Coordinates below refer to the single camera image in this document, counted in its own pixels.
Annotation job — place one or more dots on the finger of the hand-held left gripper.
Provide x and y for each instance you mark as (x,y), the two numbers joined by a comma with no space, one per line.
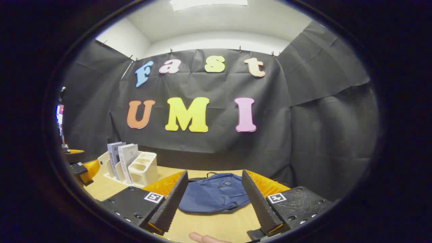
(88,172)
(76,156)

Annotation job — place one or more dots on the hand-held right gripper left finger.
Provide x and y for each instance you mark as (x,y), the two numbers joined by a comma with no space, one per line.
(168,206)

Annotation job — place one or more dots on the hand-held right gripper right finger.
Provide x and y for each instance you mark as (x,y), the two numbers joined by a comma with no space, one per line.
(258,206)

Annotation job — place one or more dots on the cream plastic bookshelf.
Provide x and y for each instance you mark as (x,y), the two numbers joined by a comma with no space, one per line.
(146,170)

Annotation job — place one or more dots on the grey patterned cover book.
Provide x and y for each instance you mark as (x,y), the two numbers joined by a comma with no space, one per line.
(128,158)

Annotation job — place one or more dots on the blue schoolbag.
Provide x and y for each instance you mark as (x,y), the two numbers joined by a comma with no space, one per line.
(212,195)

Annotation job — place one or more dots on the black backdrop cloth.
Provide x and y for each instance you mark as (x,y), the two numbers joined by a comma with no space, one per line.
(219,145)

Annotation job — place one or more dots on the ceiling light panel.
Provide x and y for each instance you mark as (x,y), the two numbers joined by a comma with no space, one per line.
(209,4)

